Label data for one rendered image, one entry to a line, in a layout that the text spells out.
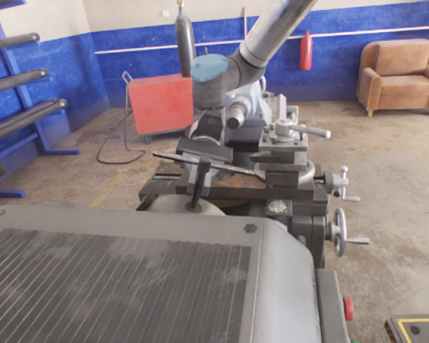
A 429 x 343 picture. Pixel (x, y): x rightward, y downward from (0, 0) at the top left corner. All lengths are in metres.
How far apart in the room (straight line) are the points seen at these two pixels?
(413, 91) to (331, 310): 4.47
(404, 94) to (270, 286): 4.50
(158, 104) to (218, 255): 3.68
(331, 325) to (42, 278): 0.32
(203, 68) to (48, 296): 0.58
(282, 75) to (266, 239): 4.89
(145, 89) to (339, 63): 2.97
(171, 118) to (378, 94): 2.76
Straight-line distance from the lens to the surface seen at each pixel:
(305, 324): 0.34
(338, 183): 1.35
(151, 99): 3.96
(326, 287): 0.41
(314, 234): 1.28
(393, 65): 4.99
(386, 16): 5.29
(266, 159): 1.08
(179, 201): 0.66
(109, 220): 0.44
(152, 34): 5.51
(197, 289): 0.32
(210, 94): 0.78
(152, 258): 0.36
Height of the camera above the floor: 1.58
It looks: 29 degrees down
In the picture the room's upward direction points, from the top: 6 degrees counter-clockwise
